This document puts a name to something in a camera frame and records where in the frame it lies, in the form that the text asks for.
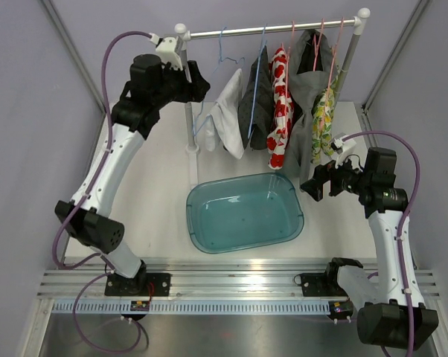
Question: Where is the blue wire hanger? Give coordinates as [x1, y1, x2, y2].
[247, 23, 267, 141]
[192, 27, 246, 137]

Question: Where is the white skirt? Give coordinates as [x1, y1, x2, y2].
[204, 68, 244, 159]

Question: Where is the dark grey dotted skirt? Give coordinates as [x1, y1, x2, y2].
[238, 46, 274, 150]

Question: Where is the teal plastic basin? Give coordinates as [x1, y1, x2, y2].
[186, 173, 304, 254]

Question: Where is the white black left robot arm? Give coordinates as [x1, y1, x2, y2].
[54, 54, 211, 297]

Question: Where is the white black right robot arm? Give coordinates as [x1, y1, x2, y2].
[301, 147, 439, 356]

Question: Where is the red poppy print skirt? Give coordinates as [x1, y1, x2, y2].
[266, 46, 294, 170]

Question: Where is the lemon print skirt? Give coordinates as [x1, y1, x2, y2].
[311, 83, 336, 164]

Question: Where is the pink hanger with poppy skirt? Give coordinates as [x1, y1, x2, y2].
[284, 20, 295, 117]

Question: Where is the silver clothes rack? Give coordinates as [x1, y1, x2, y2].
[174, 7, 371, 187]

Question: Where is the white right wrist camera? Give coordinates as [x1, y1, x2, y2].
[331, 133, 356, 168]

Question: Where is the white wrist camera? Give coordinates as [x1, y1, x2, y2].
[331, 133, 356, 168]
[150, 33, 186, 71]

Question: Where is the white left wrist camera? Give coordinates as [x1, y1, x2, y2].
[150, 33, 186, 71]

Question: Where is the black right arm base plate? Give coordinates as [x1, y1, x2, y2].
[294, 273, 348, 298]

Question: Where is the white slotted cable duct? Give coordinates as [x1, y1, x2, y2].
[52, 299, 330, 315]

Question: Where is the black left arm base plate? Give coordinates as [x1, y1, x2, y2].
[104, 273, 171, 297]

